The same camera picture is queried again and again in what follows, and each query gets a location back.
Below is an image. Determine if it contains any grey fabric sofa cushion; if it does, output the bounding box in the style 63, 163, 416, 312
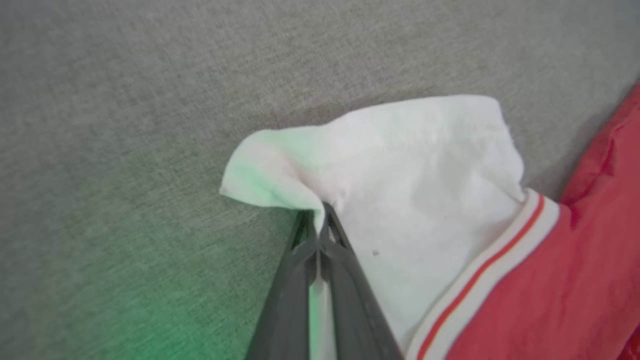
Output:
0, 0, 640, 360

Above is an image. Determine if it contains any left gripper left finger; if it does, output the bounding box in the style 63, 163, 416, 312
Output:
245, 210, 319, 360

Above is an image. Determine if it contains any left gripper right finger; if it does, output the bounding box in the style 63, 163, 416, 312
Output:
320, 201, 403, 360

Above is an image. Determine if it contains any red and white jersey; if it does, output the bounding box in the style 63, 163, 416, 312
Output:
219, 82, 640, 360

